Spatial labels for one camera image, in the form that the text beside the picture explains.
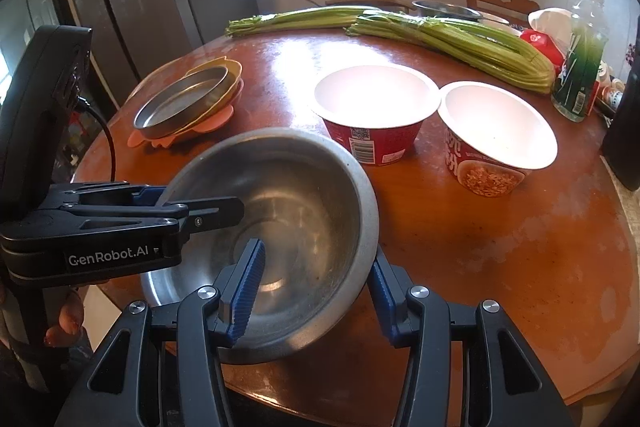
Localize black thermos flask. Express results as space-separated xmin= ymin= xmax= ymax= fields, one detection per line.
xmin=600 ymin=67 xmax=640 ymax=192

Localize person's left hand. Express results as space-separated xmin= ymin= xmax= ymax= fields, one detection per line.
xmin=44 ymin=289 xmax=86 ymax=348

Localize small patterned white bottle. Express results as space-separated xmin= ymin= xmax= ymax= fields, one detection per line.
xmin=597 ymin=77 xmax=626 ymax=108

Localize red and white tissue pack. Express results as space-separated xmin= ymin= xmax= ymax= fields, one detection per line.
xmin=520 ymin=7 xmax=576 ymax=62

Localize yellow shell-shaped plate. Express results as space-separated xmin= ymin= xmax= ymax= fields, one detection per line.
xmin=175 ymin=59 xmax=243 ymax=130

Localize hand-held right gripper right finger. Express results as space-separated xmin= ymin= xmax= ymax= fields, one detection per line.
xmin=366 ymin=247 xmax=576 ymax=427

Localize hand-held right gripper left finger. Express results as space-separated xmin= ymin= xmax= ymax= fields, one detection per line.
xmin=55 ymin=237 xmax=268 ymax=427

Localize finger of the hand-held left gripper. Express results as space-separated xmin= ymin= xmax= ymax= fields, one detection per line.
xmin=50 ymin=196 xmax=246 ymax=240
xmin=42 ymin=181 xmax=171 ymax=208

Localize glass door cabinet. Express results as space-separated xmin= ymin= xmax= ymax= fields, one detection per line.
xmin=0 ymin=0 xmax=66 ymax=108

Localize clear plastic bottle green label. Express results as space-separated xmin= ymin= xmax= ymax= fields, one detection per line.
xmin=551 ymin=0 xmax=608 ymax=122

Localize white dish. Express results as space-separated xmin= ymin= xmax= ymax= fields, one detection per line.
xmin=480 ymin=12 xmax=516 ymax=28

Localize small stainless steel bowl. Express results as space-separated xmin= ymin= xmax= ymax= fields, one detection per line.
xmin=411 ymin=0 xmax=483 ymax=22

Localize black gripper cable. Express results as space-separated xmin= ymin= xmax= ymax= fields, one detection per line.
xmin=75 ymin=97 xmax=117 ymax=184

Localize pink animal-shaped plate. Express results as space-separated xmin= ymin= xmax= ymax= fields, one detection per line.
xmin=127 ymin=79 xmax=246 ymax=148

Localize round metal pan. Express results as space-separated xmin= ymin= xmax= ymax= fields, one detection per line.
xmin=133 ymin=66 xmax=231 ymax=140

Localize celery bunch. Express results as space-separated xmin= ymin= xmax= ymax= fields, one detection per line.
xmin=345 ymin=14 xmax=557 ymax=95
xmin=226 ymin=6 xmax=383 ymax=38

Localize grey refrigerator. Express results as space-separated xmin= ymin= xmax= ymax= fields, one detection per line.
xmin=55 ymin=0 xmax=188 ymax=108

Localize red instant noodle bowl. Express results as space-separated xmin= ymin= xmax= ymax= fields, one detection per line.
xmin=438 ymin=80 xmax=558 ymax=198
xmin=307 ymin=65 xmax=440 ymax=166

